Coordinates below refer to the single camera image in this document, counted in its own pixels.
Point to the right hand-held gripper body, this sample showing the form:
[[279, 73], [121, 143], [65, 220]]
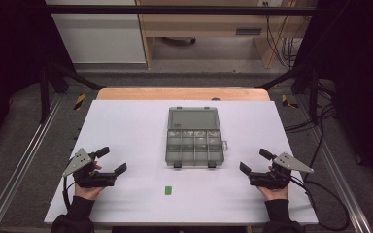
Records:
[[272, 180]]

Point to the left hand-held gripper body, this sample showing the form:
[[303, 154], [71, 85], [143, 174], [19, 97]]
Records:
[[89, 179]]

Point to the wooden table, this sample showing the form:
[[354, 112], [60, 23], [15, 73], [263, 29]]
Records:
[[175, 94]]

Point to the white table board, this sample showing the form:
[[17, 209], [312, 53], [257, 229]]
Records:
[[132, 136]]

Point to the black curtain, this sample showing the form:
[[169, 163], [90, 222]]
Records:
[[9, 64], [359, 81]]

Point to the aluminium floor rail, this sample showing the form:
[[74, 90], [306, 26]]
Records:
[[22, 161], [340, 181]]

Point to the light wooden desk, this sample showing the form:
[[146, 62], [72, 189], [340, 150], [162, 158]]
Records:
[[204, 24]]

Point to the black horizontal frame bar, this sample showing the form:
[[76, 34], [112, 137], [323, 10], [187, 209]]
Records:
[[175, 9]]

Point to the person's right hand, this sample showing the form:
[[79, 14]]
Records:
[[276, 194]]

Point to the black metal stand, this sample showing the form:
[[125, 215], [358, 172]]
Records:
[[47, 93], [312, 93]]

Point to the small green block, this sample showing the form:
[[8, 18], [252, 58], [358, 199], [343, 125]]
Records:
[[168, 190]]

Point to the grey clear compartment box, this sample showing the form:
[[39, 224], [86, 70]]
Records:
[[194, 137]]

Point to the person's left hand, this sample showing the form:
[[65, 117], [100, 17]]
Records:
[[89, 193]]

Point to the white cabinet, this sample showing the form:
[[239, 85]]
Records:
[[100, 35]]

